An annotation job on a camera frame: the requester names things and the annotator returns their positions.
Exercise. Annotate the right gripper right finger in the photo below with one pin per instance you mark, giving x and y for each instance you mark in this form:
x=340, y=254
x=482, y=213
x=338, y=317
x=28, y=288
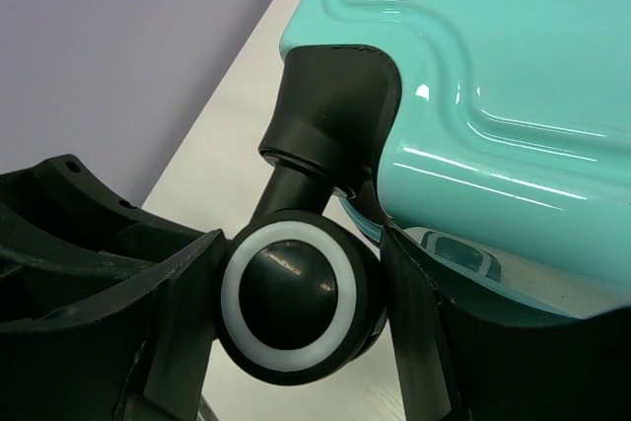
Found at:
x=464, y=352

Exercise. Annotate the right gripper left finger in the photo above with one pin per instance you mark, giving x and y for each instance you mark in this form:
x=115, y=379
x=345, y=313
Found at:
x=105, y=307

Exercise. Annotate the pink and teal suitcase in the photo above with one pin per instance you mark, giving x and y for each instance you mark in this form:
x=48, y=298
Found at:
x=495, y=134

